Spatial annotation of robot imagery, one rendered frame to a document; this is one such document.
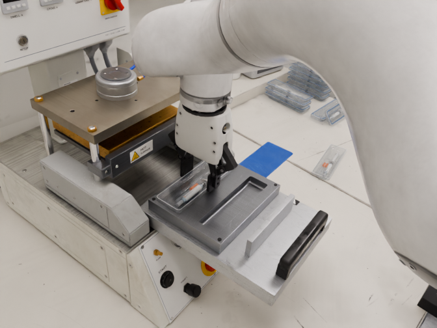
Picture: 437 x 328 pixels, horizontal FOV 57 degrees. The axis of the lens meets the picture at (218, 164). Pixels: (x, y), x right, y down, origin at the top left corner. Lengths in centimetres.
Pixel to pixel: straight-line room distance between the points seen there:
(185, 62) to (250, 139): 89
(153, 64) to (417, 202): 37
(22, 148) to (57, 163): 20
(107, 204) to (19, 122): 72
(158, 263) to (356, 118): 60
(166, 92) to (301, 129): 73
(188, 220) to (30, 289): 41
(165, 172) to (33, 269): 36
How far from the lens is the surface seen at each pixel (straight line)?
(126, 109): 78
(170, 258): 82
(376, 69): 24
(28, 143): 104
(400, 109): 24
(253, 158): 127
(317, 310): 93
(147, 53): 53
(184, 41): 49
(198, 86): 62
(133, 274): 79
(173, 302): 85
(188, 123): 69
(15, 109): 137
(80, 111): 78
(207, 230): 69
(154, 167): 92
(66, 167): 83
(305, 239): 69
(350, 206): 119
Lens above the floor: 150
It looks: 37 degrees down
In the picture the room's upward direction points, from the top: 6 degrees clockwise
